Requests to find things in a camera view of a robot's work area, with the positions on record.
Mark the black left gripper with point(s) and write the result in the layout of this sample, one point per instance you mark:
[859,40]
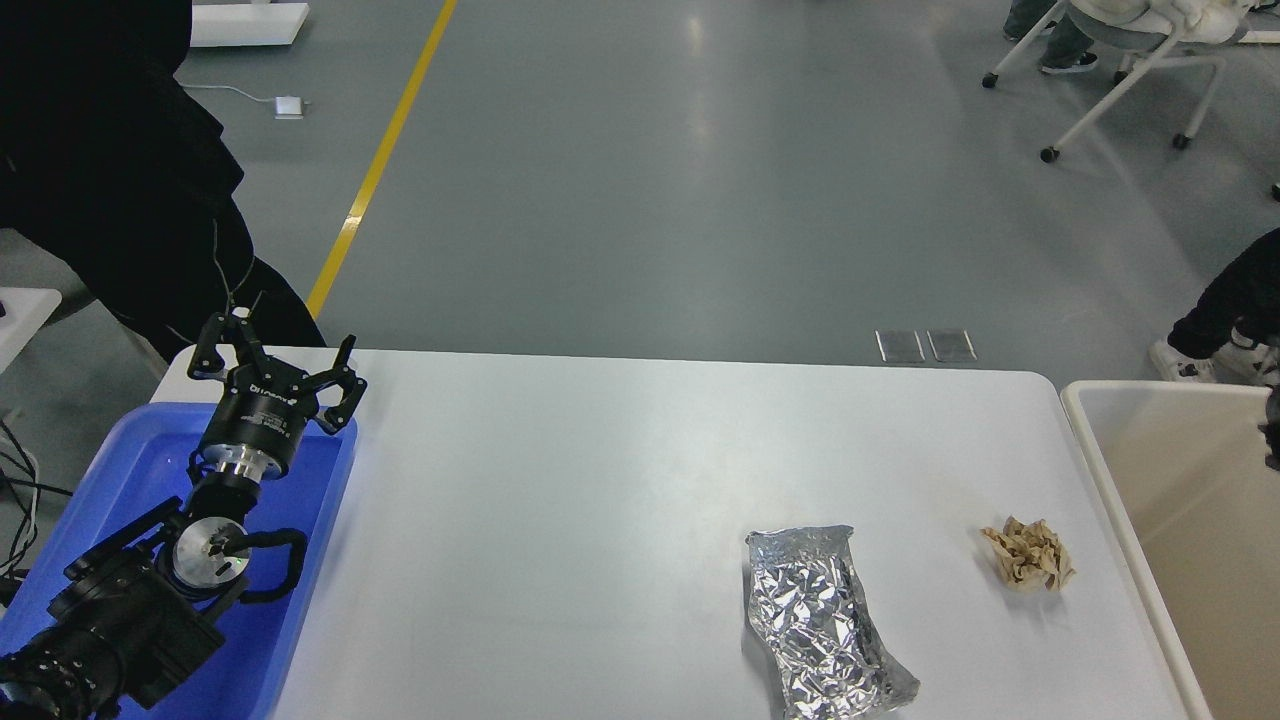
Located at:
[260,425]

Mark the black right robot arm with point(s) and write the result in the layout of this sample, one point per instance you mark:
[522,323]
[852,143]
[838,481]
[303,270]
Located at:
[1270,428]

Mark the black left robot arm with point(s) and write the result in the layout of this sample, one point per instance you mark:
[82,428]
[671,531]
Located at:
[138,616]

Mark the person in black clothes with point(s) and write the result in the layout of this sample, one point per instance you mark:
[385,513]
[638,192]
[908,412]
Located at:
[109,165]

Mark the white side table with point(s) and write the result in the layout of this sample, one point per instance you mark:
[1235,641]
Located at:
[25,311]

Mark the white floor platform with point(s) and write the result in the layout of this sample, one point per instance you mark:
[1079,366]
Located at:
[247,24]

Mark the crumpled silver foil bag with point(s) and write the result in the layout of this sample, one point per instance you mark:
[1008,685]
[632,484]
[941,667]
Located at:
[807,605]

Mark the left floor outlet plate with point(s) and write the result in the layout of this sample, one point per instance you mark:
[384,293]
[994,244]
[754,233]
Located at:
[899,347]

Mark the floor outlet plate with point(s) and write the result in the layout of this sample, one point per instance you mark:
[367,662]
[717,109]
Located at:
[951,345]
[899,347]

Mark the right floor outlet plate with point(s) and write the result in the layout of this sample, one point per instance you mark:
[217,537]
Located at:
[951,345]

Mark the crumpled beige paper wad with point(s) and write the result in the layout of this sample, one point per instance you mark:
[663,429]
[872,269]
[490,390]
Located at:
[1030,557]

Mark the beige plastic bin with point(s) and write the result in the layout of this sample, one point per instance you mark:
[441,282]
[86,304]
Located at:
[1181,470]

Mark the white rolling chair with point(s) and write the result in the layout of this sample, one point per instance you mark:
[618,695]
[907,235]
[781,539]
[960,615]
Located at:
[1153,35]

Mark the seated person black trousers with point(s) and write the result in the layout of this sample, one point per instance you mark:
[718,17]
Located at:
[1233,325]

